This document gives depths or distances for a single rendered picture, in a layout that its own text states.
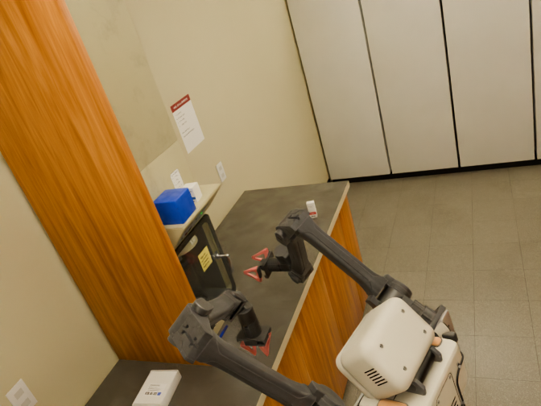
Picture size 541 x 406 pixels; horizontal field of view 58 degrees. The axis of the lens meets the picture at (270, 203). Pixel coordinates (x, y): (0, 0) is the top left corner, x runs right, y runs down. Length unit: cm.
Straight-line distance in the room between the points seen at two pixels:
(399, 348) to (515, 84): 352
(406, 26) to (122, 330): 331
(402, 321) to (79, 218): 111
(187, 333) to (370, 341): 42
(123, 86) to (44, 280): 76
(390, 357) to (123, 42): 127
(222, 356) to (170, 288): 68
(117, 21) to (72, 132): 41
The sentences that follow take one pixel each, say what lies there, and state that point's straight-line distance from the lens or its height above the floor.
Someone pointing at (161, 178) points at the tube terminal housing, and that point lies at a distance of 177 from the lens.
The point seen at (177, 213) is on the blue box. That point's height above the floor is 156.
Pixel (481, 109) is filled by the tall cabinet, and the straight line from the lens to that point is 456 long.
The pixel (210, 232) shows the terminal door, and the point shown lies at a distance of 199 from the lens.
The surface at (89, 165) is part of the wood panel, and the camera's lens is 161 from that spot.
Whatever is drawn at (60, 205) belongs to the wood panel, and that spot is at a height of 168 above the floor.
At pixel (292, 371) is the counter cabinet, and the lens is 210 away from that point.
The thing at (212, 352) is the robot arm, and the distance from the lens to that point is 109.
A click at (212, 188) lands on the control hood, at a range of 187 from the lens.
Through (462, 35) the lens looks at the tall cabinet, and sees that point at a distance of 438.
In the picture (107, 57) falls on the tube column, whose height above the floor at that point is 208.
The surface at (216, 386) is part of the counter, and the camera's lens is 187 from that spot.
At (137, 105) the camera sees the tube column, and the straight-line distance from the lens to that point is 173.
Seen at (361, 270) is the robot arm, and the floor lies 135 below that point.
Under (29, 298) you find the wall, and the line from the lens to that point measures 192.
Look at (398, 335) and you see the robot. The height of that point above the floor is 135.
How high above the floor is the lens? 221
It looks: 26 degrees down
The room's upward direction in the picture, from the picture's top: 18 degrees counter-clockwise
